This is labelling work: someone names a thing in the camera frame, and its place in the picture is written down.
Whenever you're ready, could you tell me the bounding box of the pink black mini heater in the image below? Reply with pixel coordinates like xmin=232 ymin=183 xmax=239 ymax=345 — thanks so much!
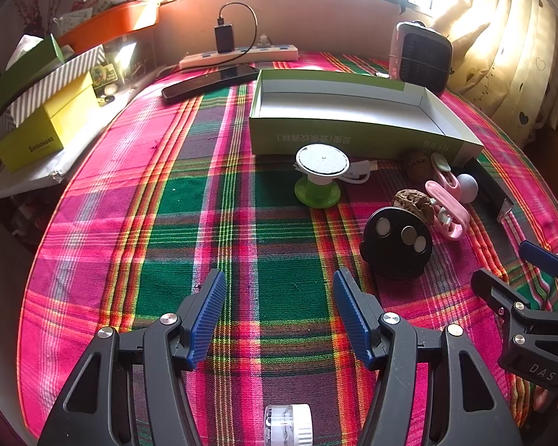
xmin=388 ymin=21 xmax=452 ymax=96

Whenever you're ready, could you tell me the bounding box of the white power strip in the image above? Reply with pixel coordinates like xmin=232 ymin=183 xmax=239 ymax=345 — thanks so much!
xmin=178 ymin=44 xmax=299 ymax=71

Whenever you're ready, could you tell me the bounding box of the dark green box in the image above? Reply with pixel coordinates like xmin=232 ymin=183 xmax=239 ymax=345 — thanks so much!
xmin=0 ymin=34 xmax=64 ymax=115

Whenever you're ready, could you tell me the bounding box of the white green spool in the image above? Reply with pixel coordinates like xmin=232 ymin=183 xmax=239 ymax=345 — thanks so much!
xmin=294 ymin=143 xmax=350 ymax=210

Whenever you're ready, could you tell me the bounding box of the yellow box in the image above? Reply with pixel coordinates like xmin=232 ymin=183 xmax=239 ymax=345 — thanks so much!
xmin=0 ymin=71 xmax=99 ymax=172

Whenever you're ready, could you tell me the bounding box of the black charger adapter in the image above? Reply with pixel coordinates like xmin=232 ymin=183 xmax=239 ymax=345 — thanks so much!
xmin=214 ymin=23 xmax=235 ymax=54

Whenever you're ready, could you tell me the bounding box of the white plug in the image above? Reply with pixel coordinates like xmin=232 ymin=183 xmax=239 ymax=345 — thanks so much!
xmin=257 ymin=34 xmax=272 ymax=48

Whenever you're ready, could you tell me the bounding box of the white usb cable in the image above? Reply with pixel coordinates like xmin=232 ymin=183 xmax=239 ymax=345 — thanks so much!
xmin=341 ymin=159 xmax=379 ymax=185

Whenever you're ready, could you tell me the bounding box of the orange planter tray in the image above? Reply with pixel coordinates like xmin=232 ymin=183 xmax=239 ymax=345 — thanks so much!
xmin=56 ymin=0 xmax=159 ymax=54

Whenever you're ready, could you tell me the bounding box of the black disc with magnets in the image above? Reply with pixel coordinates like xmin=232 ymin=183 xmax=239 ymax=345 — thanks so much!
xmin=360 ymin=206 xmax=433 ymax=280

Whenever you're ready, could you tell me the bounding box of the plaid tablecloth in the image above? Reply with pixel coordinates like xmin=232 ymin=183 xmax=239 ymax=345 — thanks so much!
xmin=17 ymin=72 xmax=558 ymax=445

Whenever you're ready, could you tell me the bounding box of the brown walnut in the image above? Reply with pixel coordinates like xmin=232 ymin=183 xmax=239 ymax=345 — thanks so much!
xmin=403 ymin=150 xmax=433 ymax=183
xmin=392 ymin=188 xmax=434 ymax=226

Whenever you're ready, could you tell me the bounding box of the person's right hand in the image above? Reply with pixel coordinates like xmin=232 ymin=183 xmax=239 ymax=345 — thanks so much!
xmin=532 ymin=385 xmax=558 ymax=411

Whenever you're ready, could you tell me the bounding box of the striped box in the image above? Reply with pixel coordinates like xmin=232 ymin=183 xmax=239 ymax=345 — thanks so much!
xmin=3 ymin=44 xmax=106 ymax=127

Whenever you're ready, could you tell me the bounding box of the white ball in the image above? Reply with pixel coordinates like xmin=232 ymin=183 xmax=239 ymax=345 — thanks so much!
xmin=456 ymin=173 xmax=479 ymax=204

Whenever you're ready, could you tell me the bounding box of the pink clip with green pad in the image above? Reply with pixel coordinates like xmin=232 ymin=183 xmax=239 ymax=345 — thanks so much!
xmin=430 ymin=153 xmax=462 ymax=200

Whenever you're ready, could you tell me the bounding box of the black smartphone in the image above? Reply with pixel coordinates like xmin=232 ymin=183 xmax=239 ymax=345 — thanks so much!
xmin=161 ymin=65 xmax=259 ymax=104

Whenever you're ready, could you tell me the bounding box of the black charger cable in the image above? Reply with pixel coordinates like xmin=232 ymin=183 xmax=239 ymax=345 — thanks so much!
xmin=185 ymin=1 xmax=260 ymax=70

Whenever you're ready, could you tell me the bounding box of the green shallow cardboard box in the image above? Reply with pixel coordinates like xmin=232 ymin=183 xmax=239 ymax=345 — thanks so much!
xmin=249 ymin=68 xmax=483 ymax=167

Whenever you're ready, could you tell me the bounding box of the pink earphone case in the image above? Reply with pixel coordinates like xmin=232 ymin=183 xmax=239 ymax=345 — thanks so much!
xmin=424 ymin=180 xmax=470 ymax=240

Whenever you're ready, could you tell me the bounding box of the cream heart curtain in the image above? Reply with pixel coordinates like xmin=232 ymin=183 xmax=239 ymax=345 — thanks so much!
xmin=432 ymin=0 xmax=558 ymax=147

